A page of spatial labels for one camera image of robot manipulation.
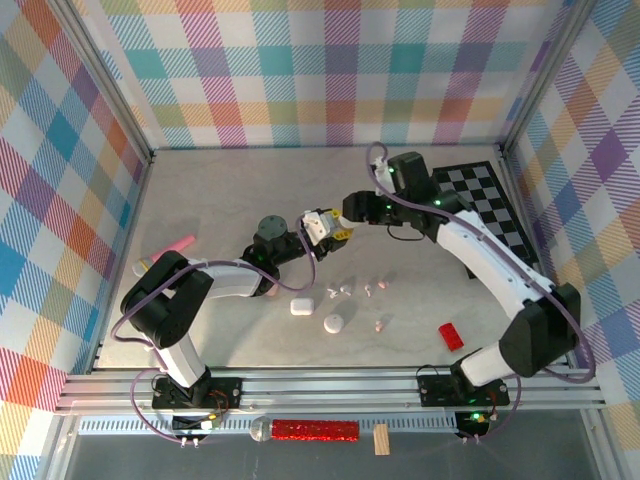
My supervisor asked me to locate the black grey chessboard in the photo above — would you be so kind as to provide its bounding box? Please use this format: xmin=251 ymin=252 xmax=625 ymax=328
xmin=432 ymin=160 xmax=540 ymax=281

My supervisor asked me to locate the pink toy microphone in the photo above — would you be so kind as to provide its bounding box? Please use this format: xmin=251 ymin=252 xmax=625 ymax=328
xmin=132 ymin=233 xmax=196 ymax=276

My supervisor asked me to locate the red toy brick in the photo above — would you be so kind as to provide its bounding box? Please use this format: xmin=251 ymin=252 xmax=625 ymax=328
xmin=438 ymin=322 xmax=465 ymax=353

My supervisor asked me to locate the perforated metal strip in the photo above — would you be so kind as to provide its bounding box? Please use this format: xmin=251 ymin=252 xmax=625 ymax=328
xmin=77 ymin=417 xmax=476 ymax=436

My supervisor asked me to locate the red glitter microphone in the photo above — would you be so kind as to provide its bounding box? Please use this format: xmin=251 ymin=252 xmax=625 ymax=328
xmin=249 ymin=415 xmax=361 ymax=444

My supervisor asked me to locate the black electronics board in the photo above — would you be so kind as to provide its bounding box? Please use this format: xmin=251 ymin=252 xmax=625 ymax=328
xmin=453 ymin=409 xmax=490 ymax=437
xmin=172 ymin=413 xmax=224 ymax=434

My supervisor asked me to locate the aluminium frame rail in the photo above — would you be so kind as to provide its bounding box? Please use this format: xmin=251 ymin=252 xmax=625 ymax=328
xmin=53 ymin=366 xmax=606 ymax=416

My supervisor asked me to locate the aluminium frame post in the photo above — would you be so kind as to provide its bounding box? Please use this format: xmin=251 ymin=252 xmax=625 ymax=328
xmin=47 ymin=0 xmax=155 ymax=164
xmin=497 ymin=0 xmax=604 ymax=156

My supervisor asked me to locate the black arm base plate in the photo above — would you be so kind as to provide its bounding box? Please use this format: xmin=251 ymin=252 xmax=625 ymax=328
xmin=417 ymin=367 xmax=511 ymax=409
xmin=151 ymin=375 xmax=244 ymax=411

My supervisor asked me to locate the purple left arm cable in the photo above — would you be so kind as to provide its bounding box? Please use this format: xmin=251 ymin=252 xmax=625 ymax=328
xmin=110 ymin=219 xmax=319 ymax=444

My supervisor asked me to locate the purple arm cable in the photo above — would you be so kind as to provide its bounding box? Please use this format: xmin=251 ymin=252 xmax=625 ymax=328
xmin=110 ymin=219 xmax=319 ymax=444
xmin=367 ymin=142 xmax=599 ymax=446

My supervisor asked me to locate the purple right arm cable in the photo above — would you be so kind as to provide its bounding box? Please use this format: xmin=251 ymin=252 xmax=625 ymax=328
xmin=367 ymin=142 xmax=599 ymax=446

